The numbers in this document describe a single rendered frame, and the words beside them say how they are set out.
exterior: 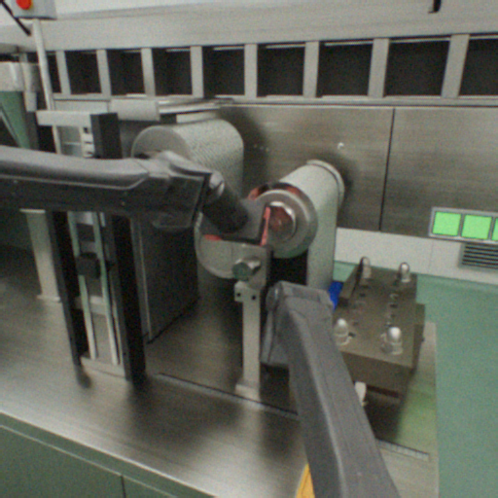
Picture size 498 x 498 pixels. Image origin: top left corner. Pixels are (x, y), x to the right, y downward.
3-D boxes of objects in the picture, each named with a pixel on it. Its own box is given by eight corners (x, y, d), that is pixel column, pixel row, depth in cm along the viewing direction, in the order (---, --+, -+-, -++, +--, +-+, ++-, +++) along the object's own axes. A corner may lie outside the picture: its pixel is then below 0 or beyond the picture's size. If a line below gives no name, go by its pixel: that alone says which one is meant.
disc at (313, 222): (240, 250, 81) (242, 177, 75) (241, 250, 81) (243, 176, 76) (313, 265, 76) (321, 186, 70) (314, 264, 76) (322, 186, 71)
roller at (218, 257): (195, 272, 87) (193, 218, 82) (243, 234, 108) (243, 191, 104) (248, 281, 82) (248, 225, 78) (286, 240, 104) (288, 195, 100)
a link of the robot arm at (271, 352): (336, 301, 58) (277, 287, 57) (320, 383, 56) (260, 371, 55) (311, 297, 69) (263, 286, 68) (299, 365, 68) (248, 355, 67)
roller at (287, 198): (247, 246, 79) (248, 188, 75) (287, 211, 101) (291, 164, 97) (304, 257, 75) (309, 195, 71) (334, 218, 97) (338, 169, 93)
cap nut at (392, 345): (380, 352, 75) (383, 331, 73) (382, 341, 78) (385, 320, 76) (402, 357, 73) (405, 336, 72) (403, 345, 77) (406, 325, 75)
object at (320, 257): (303, 333, 82) (308, 247, 76) (329, 284, 103) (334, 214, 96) (305, 334, 82) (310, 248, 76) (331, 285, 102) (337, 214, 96)
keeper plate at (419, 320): (407, 368, 89) (413, 324, 86) (409, 342, 98) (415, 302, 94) (419, 371, 89) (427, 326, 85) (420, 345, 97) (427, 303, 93)
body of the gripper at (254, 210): (259, 243, 64) (244, 225, 58) (202, 236, 68) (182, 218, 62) (267, 205, 66) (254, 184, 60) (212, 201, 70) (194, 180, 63)
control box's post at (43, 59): (48, 120, 92) (29, 17, 85) (53, 120, 94) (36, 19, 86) (53, 120, 92) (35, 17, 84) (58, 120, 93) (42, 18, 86)
